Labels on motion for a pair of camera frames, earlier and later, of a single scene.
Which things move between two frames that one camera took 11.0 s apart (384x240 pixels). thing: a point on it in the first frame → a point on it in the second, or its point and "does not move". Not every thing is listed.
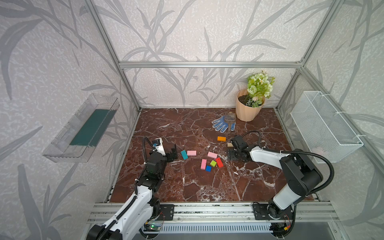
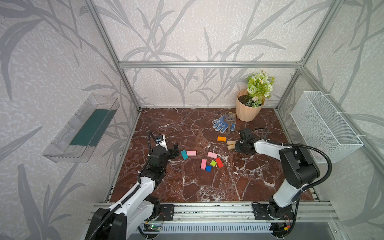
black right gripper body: (234, 153) → (241, 145)
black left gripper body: (171, 154) does not move
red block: (219, 162) does not move
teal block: (184, 154) does not move
